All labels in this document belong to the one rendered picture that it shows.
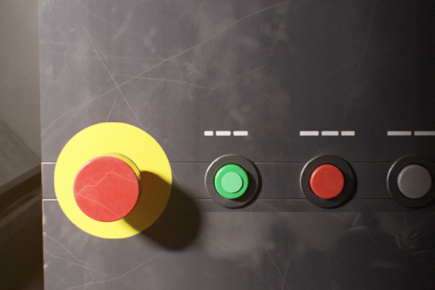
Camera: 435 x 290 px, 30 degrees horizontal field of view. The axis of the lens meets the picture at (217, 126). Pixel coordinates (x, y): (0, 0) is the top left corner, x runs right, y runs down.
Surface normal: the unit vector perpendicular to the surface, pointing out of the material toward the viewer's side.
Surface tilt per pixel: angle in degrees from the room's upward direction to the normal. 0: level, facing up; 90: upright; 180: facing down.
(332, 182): 90
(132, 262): 90
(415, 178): 90
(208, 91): 90
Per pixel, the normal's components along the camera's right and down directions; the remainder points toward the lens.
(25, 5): -0.05, 0.10
